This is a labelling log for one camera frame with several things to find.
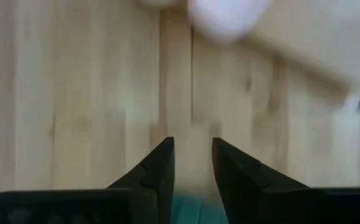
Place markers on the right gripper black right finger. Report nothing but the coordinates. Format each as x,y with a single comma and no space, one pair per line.
242,189

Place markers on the teal slide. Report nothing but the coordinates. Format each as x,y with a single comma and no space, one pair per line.
197,213

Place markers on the white shelf leg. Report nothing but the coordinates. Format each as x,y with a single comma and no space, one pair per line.
346,140

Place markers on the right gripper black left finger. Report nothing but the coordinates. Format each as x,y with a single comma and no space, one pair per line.
155,189

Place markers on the light wooden shelf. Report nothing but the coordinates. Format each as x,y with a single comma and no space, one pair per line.
329,40

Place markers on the pale pink slide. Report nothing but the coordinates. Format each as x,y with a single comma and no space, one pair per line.
226,17

